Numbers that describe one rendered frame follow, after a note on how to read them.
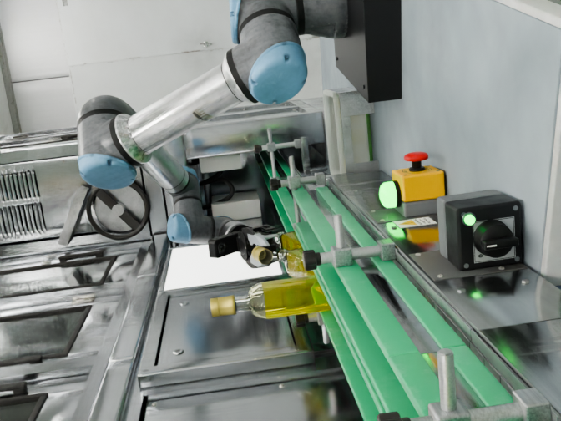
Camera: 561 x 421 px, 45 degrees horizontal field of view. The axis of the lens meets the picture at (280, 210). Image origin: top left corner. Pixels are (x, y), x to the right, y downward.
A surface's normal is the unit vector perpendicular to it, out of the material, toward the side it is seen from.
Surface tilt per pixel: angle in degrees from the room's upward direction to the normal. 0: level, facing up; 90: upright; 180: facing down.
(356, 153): 90
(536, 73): 0
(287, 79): 99
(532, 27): 0
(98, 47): 90
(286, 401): 90
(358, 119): 90
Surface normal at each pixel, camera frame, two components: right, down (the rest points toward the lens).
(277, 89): 0.30, 0.76
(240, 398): -0.11, -0.97
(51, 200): 0.09, 0.21
